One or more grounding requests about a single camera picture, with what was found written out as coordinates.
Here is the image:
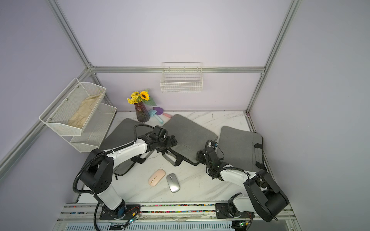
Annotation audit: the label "grey laptop bag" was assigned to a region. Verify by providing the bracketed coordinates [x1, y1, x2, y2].
[162, 115, 218, 167]
[217, 126, 267, 172]
[98, 118, 153, 177]

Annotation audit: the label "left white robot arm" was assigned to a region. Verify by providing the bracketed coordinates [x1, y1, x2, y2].
[72, 124, 177, 211]

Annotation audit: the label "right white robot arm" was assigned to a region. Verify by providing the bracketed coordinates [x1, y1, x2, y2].
[197, 140, 289, 222]

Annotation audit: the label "pink computer mouse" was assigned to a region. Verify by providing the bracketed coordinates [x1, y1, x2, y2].
[148, 169, 166, 187]

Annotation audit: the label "silver computer mouse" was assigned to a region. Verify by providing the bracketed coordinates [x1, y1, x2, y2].
[166, 173, 180, 193]

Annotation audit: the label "light blue toy shovel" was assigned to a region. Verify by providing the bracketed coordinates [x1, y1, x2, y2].
[149, 109, 164, 124]

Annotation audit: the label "dark glass vase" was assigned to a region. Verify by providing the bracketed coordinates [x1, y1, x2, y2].
[134, 102, 150, 123]

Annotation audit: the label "purple toy shovel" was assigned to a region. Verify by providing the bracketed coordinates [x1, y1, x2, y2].
[152, 106, 172, 118]

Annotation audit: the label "yellow artificial sunflowers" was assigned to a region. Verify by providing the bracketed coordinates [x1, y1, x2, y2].
[127, 90, 157, 106]

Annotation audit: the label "beige cloth in shelf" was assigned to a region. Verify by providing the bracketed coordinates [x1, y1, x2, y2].
[68, 93, 102, 129]

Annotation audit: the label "white two-tier mesh shelf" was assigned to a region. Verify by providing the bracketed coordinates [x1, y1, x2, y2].
[39, 79, 117, 153]

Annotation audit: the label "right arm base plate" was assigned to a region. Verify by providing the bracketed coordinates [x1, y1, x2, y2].
[215, 203, 255, 219]

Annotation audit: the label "white wire wall basket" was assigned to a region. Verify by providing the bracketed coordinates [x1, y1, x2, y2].
[160, 62, 203, 93]

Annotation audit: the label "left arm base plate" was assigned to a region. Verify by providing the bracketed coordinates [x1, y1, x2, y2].
[99, 204, 141, 221]

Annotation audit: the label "aluminium frame rails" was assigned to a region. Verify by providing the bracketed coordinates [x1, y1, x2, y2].
[0, 0, 304, 231]

